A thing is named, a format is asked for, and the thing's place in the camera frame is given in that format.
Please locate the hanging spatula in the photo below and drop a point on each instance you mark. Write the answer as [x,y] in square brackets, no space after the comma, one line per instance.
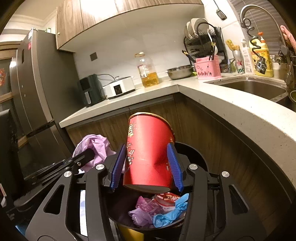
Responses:
[219,13]

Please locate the blue plastic bag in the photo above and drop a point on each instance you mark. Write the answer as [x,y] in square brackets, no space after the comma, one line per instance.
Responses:
[161,220]

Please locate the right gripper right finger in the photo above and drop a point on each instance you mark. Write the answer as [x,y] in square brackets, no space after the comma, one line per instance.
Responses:
[217,210]

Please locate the black dish rack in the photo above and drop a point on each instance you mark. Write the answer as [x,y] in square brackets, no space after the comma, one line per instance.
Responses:
[199,35]

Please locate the pink utensil holder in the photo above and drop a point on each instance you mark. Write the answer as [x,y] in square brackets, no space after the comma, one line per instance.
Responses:
[208,69]

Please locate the pink rubber glove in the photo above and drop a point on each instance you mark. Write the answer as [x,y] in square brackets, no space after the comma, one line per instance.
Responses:
[289,38]

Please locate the green beer can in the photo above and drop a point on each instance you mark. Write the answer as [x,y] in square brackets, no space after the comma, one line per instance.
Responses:
[238,61]

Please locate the red paper cup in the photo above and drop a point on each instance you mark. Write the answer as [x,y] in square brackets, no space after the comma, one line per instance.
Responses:
[147,168]

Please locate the black air fryer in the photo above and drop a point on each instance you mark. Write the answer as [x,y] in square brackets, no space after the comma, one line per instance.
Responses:
[91,90]

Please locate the lower wooden cabinets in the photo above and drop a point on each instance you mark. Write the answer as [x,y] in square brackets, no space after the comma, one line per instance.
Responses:
[223,146]

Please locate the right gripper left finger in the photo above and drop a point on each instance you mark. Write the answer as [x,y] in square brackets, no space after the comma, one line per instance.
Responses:
[76,206]

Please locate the grey refrigerator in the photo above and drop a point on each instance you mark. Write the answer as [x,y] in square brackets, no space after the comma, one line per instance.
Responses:
[44,86]

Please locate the red white snack bag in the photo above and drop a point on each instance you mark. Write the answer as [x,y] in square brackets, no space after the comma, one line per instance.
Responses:
[166,201]

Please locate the yellow detergent bottle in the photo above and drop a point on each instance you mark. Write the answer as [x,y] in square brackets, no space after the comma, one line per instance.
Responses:
[261,56]

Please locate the purple plastic bag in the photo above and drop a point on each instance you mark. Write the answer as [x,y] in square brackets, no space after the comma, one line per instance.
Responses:
[100,146]

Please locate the steel bowl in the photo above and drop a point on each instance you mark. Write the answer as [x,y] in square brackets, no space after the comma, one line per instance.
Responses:
[180,72]

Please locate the cooking oil bottle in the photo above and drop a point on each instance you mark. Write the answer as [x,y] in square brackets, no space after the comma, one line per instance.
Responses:
[146,70]

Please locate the black trash bin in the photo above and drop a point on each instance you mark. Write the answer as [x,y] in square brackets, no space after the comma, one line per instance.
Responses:
[124,199]

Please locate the white dispenser bottle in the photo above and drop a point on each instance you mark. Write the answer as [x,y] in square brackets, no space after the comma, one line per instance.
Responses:
[247,58]

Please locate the steel sink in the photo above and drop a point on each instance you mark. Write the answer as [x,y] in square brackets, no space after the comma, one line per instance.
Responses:
[268,89]

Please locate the white rice cooker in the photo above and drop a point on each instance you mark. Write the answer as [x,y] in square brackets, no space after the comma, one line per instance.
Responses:
[119,87]

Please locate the wooden upper cabinet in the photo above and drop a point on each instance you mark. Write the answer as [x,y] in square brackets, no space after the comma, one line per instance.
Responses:
[81,23]

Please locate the pink plastic bag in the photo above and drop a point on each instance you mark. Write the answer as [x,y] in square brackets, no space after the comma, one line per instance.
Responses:
[145,210]

